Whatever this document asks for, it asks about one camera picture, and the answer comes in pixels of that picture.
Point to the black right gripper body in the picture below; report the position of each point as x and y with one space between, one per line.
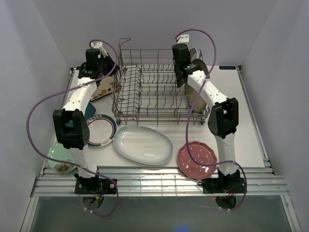
176 65

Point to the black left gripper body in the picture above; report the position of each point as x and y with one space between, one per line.
107 66

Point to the black square floral plate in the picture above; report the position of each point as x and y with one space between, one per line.
181 77

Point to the white plate teal red rim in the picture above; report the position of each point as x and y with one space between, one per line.
195 54
102 130

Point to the grey wire dish rack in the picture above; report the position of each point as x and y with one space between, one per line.
145 87

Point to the speckled beige blue round plate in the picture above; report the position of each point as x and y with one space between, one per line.
191 94

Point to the pink polka dot plate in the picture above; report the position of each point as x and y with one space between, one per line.
201 153

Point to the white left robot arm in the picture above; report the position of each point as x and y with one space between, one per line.
70 124

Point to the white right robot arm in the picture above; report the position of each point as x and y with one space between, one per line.
223 119

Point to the beige square flower plate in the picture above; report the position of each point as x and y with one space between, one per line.
105 88

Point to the right blue label sticker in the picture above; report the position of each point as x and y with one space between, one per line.
227 67

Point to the teal square plate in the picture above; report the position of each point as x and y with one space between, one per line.
90 111

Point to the white oval plate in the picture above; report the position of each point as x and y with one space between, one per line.
143 145

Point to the light green round plate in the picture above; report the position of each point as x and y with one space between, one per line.
57 151

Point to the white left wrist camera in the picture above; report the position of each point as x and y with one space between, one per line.
99 45

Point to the aluminium table frame rail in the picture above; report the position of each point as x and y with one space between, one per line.
136 179

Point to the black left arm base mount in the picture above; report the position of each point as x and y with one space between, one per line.
87 186

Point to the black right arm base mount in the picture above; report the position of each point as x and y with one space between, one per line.
216 185

